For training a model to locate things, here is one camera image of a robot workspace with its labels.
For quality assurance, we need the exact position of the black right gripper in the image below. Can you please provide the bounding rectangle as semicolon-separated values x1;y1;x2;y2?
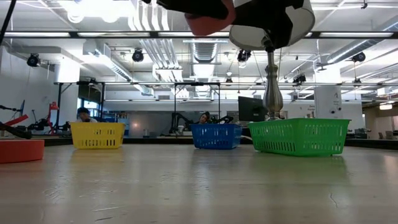
157;0;305;50

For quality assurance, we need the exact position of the table lamp with white shade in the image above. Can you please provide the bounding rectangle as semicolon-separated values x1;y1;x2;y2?
229;0;316;121

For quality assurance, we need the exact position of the black computer monitor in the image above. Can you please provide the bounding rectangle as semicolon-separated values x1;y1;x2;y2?
238;96;268;123

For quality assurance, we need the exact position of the blue plastic basket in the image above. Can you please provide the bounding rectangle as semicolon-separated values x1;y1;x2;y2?
190;123;243;151

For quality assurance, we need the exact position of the white column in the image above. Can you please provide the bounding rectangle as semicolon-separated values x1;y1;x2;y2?
313;85;343;120

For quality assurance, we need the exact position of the green plastic basket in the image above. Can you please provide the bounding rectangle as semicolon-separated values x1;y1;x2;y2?
248;118;351;157

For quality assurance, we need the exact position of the yellow plastic basket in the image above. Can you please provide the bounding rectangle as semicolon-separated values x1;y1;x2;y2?
70;121;126;150

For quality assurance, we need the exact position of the red desk lamp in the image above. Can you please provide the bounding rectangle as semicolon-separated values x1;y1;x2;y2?
46;101;60;131

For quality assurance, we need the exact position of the red bar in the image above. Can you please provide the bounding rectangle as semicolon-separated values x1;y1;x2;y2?
4;114;29;127

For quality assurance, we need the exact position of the red round container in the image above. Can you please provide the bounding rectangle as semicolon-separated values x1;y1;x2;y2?
0;139;45;165

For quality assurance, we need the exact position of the black aluminium table frame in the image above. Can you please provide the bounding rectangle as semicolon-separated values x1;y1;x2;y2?
0;30;398;39

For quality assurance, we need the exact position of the black background rig frame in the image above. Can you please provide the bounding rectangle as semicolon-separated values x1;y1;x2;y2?
54;80;222;138

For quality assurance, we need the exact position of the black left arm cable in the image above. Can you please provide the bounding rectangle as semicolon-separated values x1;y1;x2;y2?
0;0;17;45

